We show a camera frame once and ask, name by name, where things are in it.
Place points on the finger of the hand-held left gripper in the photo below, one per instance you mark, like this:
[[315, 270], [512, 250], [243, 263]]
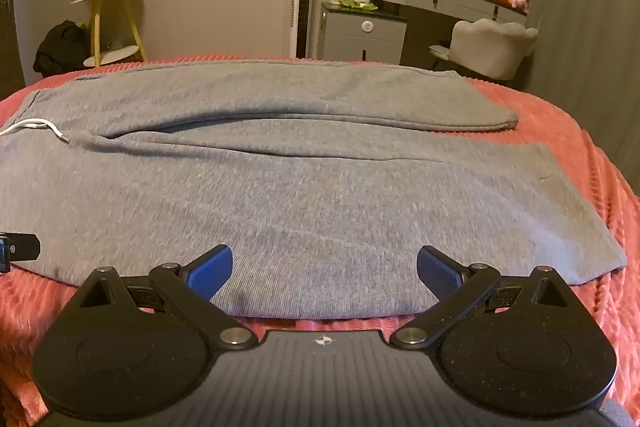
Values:
[[20, 247]]

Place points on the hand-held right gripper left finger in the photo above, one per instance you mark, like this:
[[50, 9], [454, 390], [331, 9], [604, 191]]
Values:
[[214, 268]]

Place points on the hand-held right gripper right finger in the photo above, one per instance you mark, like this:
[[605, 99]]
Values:
[[436, 269]]

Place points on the grey pants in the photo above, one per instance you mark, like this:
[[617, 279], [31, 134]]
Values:
[[300, 182]]

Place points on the pink ribbed blanket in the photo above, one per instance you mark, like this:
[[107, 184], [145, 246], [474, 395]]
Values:
[[575, 132]]

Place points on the black bag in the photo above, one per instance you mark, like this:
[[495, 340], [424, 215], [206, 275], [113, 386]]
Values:
[[60, 49]]

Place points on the dark wooden panel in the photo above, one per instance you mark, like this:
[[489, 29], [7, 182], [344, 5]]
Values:
[[7, 22]]

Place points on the white shell back chair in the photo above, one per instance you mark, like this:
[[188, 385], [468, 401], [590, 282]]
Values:
[[492, 44]]

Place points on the yellow legged side table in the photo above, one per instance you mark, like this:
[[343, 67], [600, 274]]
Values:
[[97, 14]]

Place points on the grey drawer cabinet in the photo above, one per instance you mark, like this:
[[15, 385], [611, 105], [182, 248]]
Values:
[[360, 32]]

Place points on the green leafy item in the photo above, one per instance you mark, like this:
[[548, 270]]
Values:
[[362, 6]]

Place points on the grey curtain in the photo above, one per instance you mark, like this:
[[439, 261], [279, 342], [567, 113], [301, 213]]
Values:
[[580, 7]]

